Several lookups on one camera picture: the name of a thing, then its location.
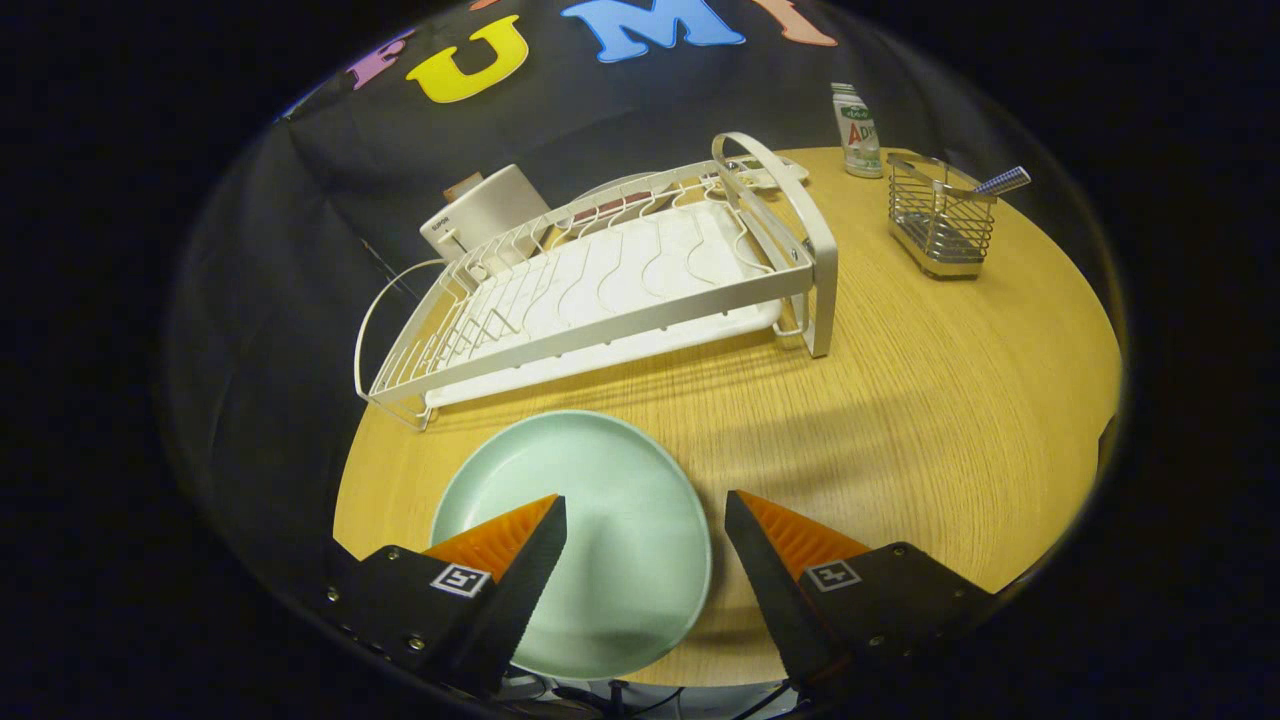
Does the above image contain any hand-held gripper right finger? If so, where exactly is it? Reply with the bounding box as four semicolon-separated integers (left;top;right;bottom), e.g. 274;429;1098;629
724;489;1003;691

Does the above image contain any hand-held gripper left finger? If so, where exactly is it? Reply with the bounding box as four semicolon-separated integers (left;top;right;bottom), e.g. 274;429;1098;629
320;493;568;701

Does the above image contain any mint green plate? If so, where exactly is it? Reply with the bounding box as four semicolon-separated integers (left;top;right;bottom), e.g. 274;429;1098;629
430;410;713;681

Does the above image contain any white wire dish rack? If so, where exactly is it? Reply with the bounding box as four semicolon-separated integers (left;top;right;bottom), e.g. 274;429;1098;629
354;131;839;431

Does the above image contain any metal wire basket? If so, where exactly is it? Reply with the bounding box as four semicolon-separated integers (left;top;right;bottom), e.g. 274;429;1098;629
887;152;998;281

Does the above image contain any white-tipped metal spoon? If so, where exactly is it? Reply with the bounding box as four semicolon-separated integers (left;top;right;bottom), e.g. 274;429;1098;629
935;166;1032;201

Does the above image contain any round white food plate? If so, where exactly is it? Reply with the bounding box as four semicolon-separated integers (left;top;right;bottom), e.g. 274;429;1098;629
570;170;701;213

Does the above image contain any white drip tray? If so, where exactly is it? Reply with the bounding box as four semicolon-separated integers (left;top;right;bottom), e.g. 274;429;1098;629
425;200;783;409

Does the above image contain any black backdrop cloth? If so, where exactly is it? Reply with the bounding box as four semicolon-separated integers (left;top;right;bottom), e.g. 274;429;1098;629
165;0;1101;601

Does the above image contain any white toaster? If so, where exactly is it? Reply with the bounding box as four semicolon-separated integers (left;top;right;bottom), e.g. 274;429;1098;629
419;164;553;263

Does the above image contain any white green drink bottle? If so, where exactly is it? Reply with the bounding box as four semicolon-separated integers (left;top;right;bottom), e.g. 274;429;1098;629
831;82;885;180

